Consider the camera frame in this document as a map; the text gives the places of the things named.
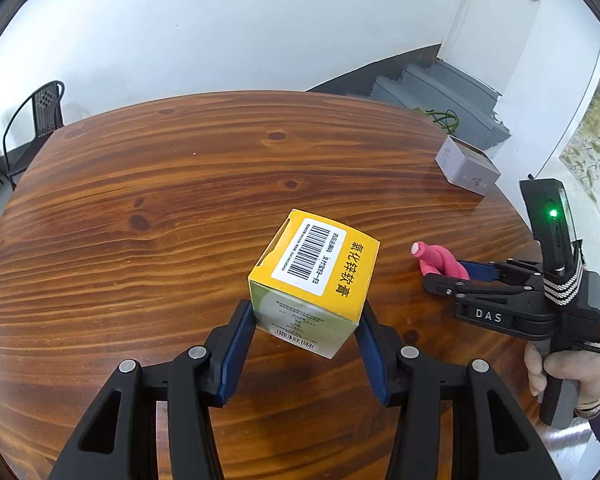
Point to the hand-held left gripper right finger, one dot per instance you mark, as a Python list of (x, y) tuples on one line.
[(372, 360)]

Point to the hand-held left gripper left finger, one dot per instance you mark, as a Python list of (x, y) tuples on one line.
[(237, 350)]

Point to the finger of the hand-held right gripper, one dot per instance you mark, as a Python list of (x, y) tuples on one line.
[(480, 270), (445, 285)]

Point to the yellow cardboard box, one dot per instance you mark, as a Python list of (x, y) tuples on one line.
[(320, 260)]

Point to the person's right hand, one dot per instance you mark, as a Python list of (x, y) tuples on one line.
[(597, 375)]

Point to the grey tin box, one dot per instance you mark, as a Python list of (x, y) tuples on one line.
[(467, 172)]

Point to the green felt bag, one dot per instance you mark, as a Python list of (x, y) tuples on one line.
[(445, 120)]

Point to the hanging scroll painting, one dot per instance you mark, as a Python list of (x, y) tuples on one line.
[(597, 135)]

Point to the grey staircase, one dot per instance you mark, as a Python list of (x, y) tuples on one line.
[(430, 87)]

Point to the white door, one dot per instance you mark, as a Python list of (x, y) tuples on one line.
[(490, 20)]

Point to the black mesh-back chair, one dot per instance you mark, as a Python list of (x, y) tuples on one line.
[(47, 105)]

